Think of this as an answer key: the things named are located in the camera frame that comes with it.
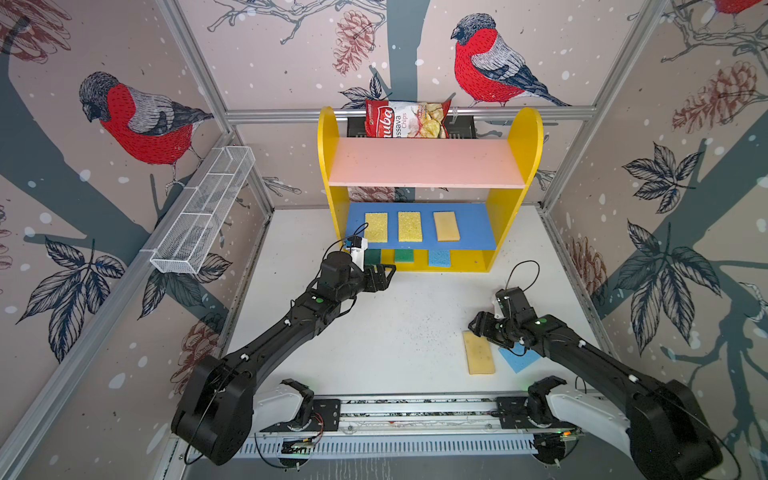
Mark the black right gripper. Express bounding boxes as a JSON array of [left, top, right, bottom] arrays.
[[465, 311, 518, 347]]

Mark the tan sponge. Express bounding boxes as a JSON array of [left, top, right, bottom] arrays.
[[462, 331, 496, 375]]

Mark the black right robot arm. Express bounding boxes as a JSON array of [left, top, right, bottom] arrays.
[[468, 288, 723, 479]]

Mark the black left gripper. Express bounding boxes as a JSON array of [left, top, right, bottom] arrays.
[[336, 263, 397, 304]]

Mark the light green sponge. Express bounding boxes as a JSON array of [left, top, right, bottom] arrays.
[[394, 249, 415, 264]]

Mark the yellow shelf unit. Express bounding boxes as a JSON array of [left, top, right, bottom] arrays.
[[317, 107, 544, 273]]

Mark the orange yellow sponge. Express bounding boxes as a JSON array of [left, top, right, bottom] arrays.
[[433, 211, 461, 243]]

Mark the aluminium rail frame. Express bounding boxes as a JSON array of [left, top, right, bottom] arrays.
[[291, 395, 587, 436]]

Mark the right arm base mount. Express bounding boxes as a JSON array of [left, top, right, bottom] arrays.
[[493, 376, 575, 430]]

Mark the black wire basket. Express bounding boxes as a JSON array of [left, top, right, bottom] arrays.
[[346, 116, 478, 139]]

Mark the dark green sponge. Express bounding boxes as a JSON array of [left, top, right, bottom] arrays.
[[364, 249, 382, 266]]

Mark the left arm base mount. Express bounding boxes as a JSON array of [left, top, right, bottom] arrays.
[[252, 379, 341, 433]]

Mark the blue sponge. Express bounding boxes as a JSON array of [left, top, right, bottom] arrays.
[[428, 250, 452, 268], [498, 343, 541, 373]]

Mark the red cassava chips bag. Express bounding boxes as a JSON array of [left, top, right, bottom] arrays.
[[365, 100, 451, 139]]

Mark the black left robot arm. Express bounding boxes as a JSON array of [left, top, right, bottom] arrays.
[[171, 236, 397, 465]]

